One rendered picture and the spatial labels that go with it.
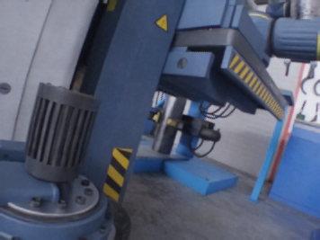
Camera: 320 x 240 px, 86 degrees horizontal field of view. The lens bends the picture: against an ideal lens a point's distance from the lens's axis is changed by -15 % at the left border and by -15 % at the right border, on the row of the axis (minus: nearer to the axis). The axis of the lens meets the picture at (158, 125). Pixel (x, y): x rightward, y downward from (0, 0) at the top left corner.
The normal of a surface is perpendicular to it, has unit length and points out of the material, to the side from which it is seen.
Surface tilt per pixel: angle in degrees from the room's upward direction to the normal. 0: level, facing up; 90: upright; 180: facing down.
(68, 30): 90
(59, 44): 90
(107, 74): 90
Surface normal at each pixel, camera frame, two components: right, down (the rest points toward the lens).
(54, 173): 0.45, 0.19
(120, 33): 0.67, 0.25
